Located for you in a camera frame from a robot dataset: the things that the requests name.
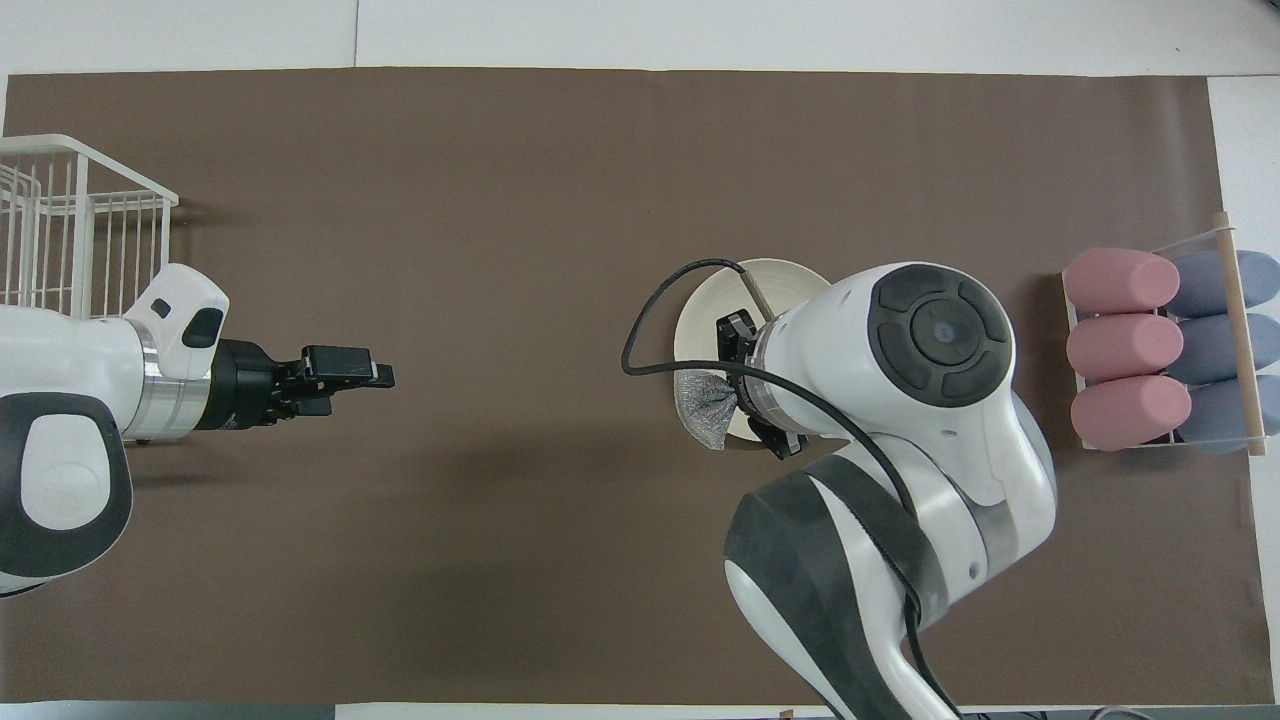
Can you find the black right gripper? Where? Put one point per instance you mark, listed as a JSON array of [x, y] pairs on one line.
[[738, 335]]

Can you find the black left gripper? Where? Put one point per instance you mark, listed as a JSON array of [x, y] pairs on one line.
[[245, 385]]

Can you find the silver mesh scouring sponge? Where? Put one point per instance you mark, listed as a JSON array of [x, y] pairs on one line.
[[705, 405]]

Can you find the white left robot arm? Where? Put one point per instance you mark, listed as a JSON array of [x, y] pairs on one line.
[[60, 400]]

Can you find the cream round plate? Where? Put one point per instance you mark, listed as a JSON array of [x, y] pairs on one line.
[[700, 320]]

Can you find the brown table mat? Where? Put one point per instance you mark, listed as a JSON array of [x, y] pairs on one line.
[[500, 200]]

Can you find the clear cup rack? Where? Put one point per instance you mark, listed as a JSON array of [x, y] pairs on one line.
[[1075, 340]]

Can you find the pink cup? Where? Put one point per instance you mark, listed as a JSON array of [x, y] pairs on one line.
[[1125, 348], [1130, 412], [1120, 280]]

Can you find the blue cup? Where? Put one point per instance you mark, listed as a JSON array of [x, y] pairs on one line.
[[1215, 415], [1210, 348], [1205, 285]]

